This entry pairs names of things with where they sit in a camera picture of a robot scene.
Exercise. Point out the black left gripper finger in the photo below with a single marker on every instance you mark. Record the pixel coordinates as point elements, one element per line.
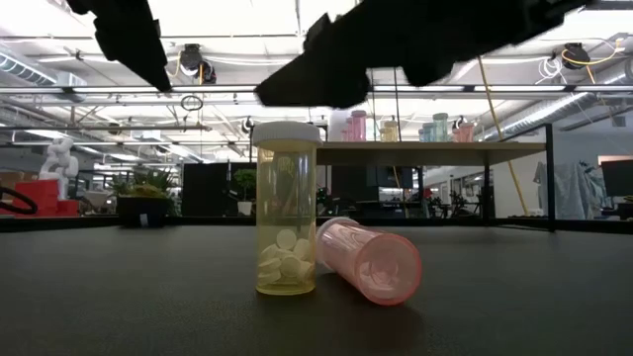
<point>148,66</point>

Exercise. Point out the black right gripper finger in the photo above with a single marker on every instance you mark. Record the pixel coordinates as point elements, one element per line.
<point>316,84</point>

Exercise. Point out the blue pill bottle white cap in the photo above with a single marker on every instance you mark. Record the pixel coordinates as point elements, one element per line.
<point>426,132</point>

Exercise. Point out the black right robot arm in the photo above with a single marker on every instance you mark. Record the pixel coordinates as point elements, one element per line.
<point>519,17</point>

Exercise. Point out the wooden shelf black legs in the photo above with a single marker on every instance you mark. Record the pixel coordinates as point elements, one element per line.
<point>425,153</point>

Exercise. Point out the white statue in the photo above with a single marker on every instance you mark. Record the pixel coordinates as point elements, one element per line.
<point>60,163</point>

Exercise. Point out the black cabinet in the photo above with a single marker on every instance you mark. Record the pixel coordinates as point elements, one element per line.
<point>207,190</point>

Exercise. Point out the green plant white pot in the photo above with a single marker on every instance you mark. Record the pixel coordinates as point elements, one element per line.
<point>244,207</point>

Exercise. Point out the succulent plant in pot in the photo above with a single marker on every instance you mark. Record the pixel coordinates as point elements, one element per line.
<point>143,212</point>

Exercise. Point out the red stacked boxes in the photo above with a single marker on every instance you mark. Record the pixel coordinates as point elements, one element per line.
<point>39,198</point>

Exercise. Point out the grey hanging cloth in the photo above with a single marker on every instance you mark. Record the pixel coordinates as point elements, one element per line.
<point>569,190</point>

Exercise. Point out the black monitor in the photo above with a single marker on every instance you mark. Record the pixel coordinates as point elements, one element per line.
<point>618,180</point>

